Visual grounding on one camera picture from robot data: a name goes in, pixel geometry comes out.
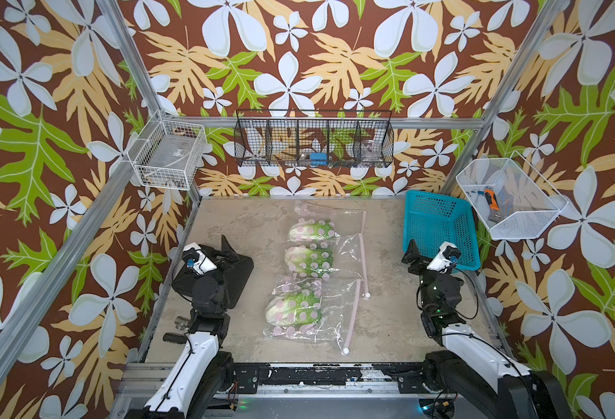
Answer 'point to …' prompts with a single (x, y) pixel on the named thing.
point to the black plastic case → (234, 284)
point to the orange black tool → (492, 200)
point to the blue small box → (319, 159)
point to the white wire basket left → (169, 153)
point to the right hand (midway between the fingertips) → (423, 244)
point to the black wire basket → (327, 138)
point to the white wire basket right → (514, 202)
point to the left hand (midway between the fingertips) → (210, 241)
